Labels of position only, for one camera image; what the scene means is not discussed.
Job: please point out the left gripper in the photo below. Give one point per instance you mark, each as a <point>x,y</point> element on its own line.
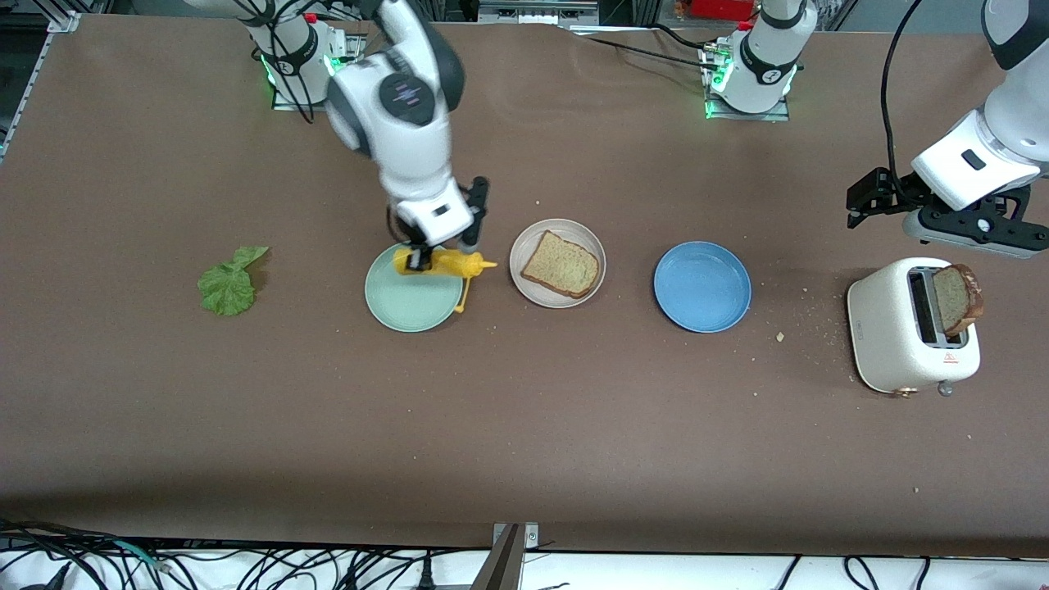
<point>887,191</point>

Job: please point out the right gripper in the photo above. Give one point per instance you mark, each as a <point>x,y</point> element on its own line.
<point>419,248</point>

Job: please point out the yellow squeeze bottle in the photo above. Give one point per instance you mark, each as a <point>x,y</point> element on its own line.
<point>447,264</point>

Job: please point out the light crust bread slice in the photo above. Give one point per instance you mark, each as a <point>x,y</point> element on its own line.
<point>561,266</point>

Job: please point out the green lettuce leaf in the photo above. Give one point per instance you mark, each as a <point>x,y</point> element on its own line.
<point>225,287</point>

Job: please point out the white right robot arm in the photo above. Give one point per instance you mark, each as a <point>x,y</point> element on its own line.
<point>401,98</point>

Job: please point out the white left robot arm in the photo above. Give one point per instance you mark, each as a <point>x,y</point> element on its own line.
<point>766,65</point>

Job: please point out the mint green round plate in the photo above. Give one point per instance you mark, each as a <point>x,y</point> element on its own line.
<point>410,303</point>

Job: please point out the beige round plate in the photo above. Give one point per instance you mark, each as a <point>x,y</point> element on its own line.
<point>524,246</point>

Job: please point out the blue round plate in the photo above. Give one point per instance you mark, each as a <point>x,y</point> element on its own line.
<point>702,287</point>

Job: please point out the dark crust bread slice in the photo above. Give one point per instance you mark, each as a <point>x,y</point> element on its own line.
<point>955,299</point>

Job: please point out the white two-slot toaster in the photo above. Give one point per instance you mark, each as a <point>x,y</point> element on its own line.
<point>885,336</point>

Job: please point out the red box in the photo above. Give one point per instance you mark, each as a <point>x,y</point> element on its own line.
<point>721,8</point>

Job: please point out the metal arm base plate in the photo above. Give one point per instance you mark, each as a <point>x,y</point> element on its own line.
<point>774,116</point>
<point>355,78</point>

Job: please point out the silver metal frame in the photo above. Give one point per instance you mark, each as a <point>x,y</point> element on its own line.
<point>537,10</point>

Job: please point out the silver table clamp bracket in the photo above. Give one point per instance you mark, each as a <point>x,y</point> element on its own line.
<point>531,534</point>

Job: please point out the grey metal post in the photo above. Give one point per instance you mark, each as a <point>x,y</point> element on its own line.
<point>500,565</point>

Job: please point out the aluminium profile rail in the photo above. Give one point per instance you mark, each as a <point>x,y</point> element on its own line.
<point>37,78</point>

